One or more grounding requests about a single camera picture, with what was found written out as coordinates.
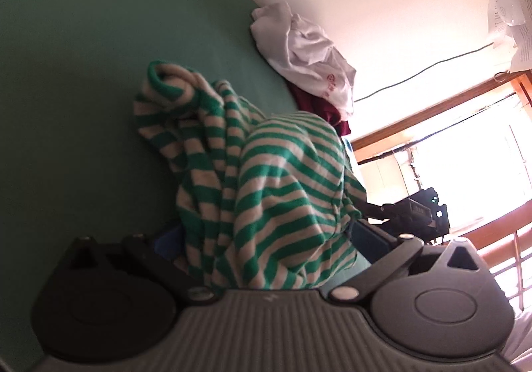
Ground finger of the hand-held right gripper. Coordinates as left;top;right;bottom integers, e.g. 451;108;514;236
353;197;395;224

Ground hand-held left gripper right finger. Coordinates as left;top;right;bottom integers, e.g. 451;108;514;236
328;219;486;307

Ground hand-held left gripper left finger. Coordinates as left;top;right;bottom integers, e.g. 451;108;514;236
67;226;219;307

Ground green white striped shirt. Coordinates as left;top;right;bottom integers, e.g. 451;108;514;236
133;60;368;293

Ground dark red garment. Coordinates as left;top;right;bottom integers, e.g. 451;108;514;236
287;83;352;136

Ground white garment with red print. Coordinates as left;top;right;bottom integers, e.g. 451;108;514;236
250;2;358;117

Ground white printed paper sheets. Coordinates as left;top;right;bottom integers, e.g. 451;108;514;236
486;0;532;73

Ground wooden window frame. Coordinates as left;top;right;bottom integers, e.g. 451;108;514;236
351;70;532;250

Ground thin grey wall cable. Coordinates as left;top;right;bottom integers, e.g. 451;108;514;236
353;43;497;102

